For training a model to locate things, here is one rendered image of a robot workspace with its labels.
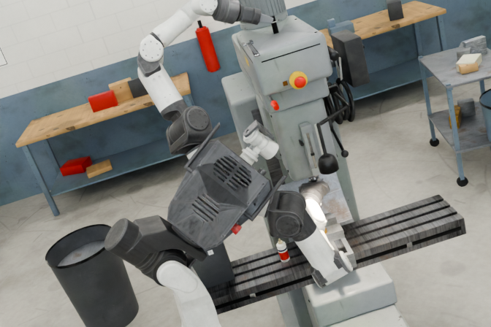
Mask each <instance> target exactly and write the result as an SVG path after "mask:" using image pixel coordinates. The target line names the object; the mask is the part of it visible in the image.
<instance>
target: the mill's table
mask: <svg viewBox="0 0 491 327"><path fill-rule="evenodd" d="M341 227H342V229H343V232H344V235H345V238H346V241H347V242H348V244H349V246H350V247H351V249H352V251H353V253H354V257H355V260H356V263H357V267H355V268H353V271H354V270H356V269H360V268H362V267H365V266H369V265H371V264H374V263H378V262H381V261H385V260H387V259H390V258H394V257H396V256H399V255H402V254H405V253H409V252H411V251H415V250H418V249H421V248H423V247H427V246H430V245H434V244H436V243H439V242H442V241H445V240H448V239H452V238H455V237H457V236H461V235H463V234H466V229H465V220H464V217H463V216H462V215H461V214H460V213H458V214H457V211H456V210H455V209H454V208H453V207H450V204H449V203H448V202H447V201H446V200H444V199H443V198H442V197H441V196H440V195H439V194H438V195H436V196H432V197H430V198H427V199H422V200H420V201H416V202H414V203H411V204H407V205H405V206H402V207H398V208H395V209H391V210H389V211H386V212H382V213H380V214H377V215H373V216H370V217H368V218H364V219H361V220H358V221H355V222H353V223H349V224H346V225H343V226H341ZM286 247H287V250H288V253H289V257H290V259H289V260H288V261H287V262H282V261H281V259H280V256H279V253H278V249H277V247H274V248H272V249H269V250H265V251H262V252H260V253H256V254H253V255H250V256H247V257H244V258H240V259H237V260H235V261H231V265H232V270H233V273H234V276H235V279H234V280H230V281H228V282H224V283H221V284H219V285H216V286H213V287H211V288H207V291H208V293H209V294H210V297H211V298H212V301H213V304H214V306H215V308H216V312H217V315H219V314H221V313H224V312H228V311H230V310H233V309H237V308H240V307H244V306H246V305H249V304H253V303H255V302H258V301H261V300H264V299H268V298H270V297H274V296H277V295H280V294H282V293H286V292H289V291H293V290H295V289H298V288H301V287H304V286H306V285H311V284H314V283H316V282H315V281H314V278H313V277H312V275H311V272H310V267H311V264H310V263H309V261H308V259H307V258H306V257H305V256H304V254H303V253H302V251H301V249H300V248H299V247H298V246H297V244H296V243H295V241H293V242H290V243H287V244H286Z"/></svg>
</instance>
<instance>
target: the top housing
mask: <svg viewBox="0 0 491 327"><path fill-rule="evenodd" d="M277 26H278V30H279V33H277V34H274V33H273V28H272V26H267V27H264V28H259V29H255V30H249V31H245V30H243V31H239V32H238V33H237V41H238V44H239V47H240V52H241V55H242V57H243V62H244V64H245V67H246V68H247V70H248V72H249V73H250V75H251V76H252V78H253V79H254V81H255V83H256V84H257V86H258V88H259V89H260V91H261V92H262V94H264V95H265V96H269V95H272V94H275V93H279V92H281V91H285V90H288V89H291V88H293V87H292V86H291V85H290V83H289V78H290V76H291V74H292V73H293V72H296V71H300V72H303V73H304V74H305V75H306V77H307V78H308V81H307V83H310V82H313V81H317V80H320V79H323V78H325V77H329V76H330V75H331V74H332V64H331V61H330V55H329V51H328V48H327V42H326V39H325V36H324V35H323V33H321V32H320V31H318V30H316V29H315V28H313V27H312V26H310V25H308V24H307V23H305V22H304V21H302V20H301V19H299V18H297V17H295V16H294V15H290V16H287V18H286V19H285V20H282V21H281V22H279V23H277ZM249 40H252V41H253V42H254V43H253V44H252V45H253V46H254V47H255V48H256V50H257V51H258V52H259V54H260V56H258V57H254V55H253V54H252V53H251V51H250V50H249V49H248V48H247V47H246V46H245V47H244V46H242V43H243V42H245V44H246V43H249ZM284 81H287V83H288V85H286V86H283V82H284Z"/></svg>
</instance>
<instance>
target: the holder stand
mask: <svg viewBox="0 0 491 327"><path fill-rule="evenodd" d="M203 250H204V249H203ZM204 251H205V252H206V254H207V255H208V256H207V258H206V259H205V260H204V261H203V262H200V261H198V260H196V262H195V263H194V265H193V266H192V267H193V268H194V270H195V272H196V273H197V275H198V277H199V278H200V280H201V281H202V283H203V285H204V286H205V287H206V289H207V288H211V287H213V286H216V285H219V284H221V283H224V282H228V281H230V280H234V279H235V276H234V273H233V270H232V265H231V262H230V259H229V256H228V254H227V250H226V248H225V245H224V242H222V243H221V244H220V245H219V246H217V247H213V248H211V249H209V250H204Z"/></svg>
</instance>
